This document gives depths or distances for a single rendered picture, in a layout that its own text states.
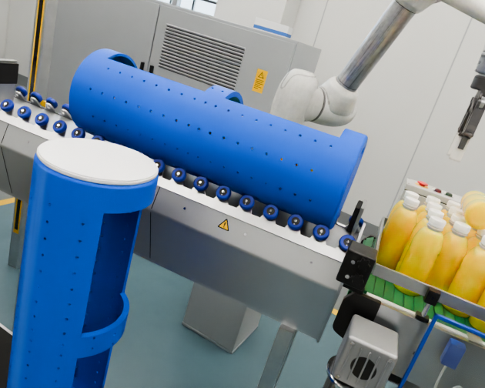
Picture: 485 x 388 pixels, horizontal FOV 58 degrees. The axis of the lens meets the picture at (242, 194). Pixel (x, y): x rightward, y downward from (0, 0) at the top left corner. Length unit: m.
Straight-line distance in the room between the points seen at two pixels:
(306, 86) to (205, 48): 1.43
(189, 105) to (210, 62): 1.88
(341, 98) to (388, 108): 2.08
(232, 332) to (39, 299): 1.19
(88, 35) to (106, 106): 2.50
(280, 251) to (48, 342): 0.63
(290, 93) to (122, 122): 0.77
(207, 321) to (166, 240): 0.89
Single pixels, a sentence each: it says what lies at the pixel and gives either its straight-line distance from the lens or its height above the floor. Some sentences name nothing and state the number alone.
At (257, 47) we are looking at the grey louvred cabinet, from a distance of 2.98.
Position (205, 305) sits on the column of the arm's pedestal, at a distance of 2.18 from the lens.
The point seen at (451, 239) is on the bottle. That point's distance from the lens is 1.22.
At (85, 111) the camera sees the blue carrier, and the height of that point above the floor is 1.05.
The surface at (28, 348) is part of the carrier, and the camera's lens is 1.26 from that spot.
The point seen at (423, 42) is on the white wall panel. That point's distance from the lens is 4.00.
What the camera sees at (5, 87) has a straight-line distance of 1.87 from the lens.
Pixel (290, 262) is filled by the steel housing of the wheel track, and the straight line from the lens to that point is 1.23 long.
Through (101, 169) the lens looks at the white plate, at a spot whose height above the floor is 1.04.
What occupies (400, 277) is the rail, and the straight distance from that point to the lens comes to 1.12.
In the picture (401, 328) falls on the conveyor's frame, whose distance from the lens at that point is 1.16.
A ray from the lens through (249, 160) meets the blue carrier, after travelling 1.18.
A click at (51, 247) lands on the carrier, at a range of 1.07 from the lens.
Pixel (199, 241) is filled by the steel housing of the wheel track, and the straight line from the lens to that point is 1.32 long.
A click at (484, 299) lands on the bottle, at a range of 1.22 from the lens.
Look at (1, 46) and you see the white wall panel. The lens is 6.75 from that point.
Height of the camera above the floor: 1.39
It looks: 19 degrees down
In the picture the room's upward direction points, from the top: 17 degrees clockwise
